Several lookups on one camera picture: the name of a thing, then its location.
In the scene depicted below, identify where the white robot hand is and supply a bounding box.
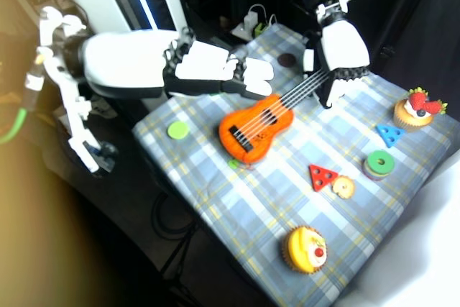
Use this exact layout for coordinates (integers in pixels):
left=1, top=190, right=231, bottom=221
left=303, top=19, right=372, bottom=111
left=80, top=29, right=276, bottom=101

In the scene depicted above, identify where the small orange toy guitar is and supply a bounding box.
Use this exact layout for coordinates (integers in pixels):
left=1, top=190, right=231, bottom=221
left=218, top=68, right=331, bottom=165

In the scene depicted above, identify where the brown round cookie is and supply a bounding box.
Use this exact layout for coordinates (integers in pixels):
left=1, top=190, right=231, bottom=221
left=277, top=52, right=296, bottom=68

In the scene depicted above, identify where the green round disc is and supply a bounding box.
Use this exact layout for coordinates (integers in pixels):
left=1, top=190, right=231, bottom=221
left=166, top=120, right=190, bottom=140

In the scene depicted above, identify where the white power adapter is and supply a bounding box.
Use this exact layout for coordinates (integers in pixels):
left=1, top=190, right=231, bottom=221
left=231, top=4, right=277, bottom=40

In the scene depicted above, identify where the strawberry toy cupcake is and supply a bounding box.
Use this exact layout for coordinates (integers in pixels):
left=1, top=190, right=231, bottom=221
left=392, top=86, right=449, bottom=132

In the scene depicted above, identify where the blue triangle block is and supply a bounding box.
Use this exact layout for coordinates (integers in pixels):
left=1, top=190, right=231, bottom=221
left=375, top=124, right=406, bottom=149

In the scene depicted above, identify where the stack of coloured rings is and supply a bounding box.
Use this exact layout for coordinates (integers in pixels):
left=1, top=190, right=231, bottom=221
left=362, top=150, right=396, bottom=182

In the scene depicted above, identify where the red triangle block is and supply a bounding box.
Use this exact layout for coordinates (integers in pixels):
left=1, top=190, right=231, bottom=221
left=308, top=164, right=339, bottom=193

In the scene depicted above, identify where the blue plaid tablecloth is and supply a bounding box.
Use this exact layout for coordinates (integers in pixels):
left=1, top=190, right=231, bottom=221
left=132, top=22, right=452, bottom=307

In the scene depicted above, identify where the yellow toy cupcake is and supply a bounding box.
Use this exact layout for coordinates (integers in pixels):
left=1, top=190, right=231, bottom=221
left=281, top=226, right=328, bottom=275

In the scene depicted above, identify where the green cable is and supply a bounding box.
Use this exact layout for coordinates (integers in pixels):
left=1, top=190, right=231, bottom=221
left=0, top=107, right=29, bottom=145

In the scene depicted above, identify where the black floor cable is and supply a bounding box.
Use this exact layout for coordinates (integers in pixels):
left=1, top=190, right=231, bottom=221
left=149, top=191, right=202, bottom=237

